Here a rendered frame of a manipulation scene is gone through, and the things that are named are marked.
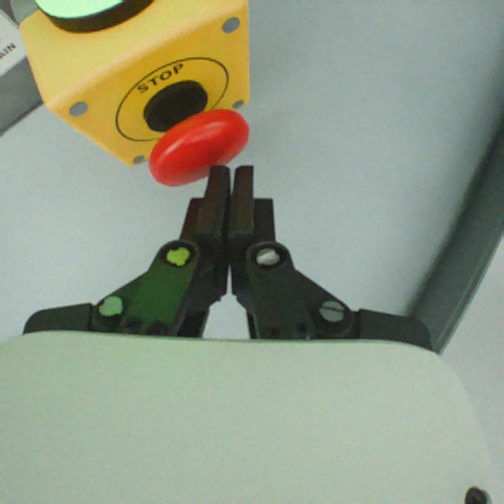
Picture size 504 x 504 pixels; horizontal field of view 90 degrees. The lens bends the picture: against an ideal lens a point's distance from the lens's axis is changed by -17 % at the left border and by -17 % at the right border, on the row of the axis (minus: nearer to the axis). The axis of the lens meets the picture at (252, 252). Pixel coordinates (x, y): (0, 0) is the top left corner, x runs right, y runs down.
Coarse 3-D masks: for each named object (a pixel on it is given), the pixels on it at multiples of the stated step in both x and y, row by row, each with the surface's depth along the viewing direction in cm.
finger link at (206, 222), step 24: (216, 168) 10; (216, 192) 9; (192, 216) 10; (216, 216) 9; (192, 240) 9; (216, 240) 8; (216, 264) 9; (120, 288) 8; (216, 288) 9; (96, 312) 7; (120, 312) 7; (192, 312) 9
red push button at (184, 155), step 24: (168, 120) 10; (192, 120) 9; (216, 120) 9; (240, 120) 10; (168, 144) 9; (192, 144) 9; (216, 144) 10; (240, 144) 11; (168, 168) 10; (192, 168) 10
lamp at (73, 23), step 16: (48, 0) 6; (64, 0) 6; (80, 0) 6; (96, 0) 6; (112, 0) 6; (128, 0) 7; (144, 0) 7; (48, 16) 7; (64, 16) 7; (80, 16) 7; (96, 16) 7; (112, 16) 7; (128, 16) 7; (80, 32) 7
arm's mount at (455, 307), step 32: (480, 192) 14; (480, 224) 13; (448, 256) 14; (480, 256) 12; (448, 288) 13; (480, 288) 11; (448, 320) 12; (480, 320) 11; (448, 352) 11; (480, 352) 11; (480, 384) 11; (480, 416) 11
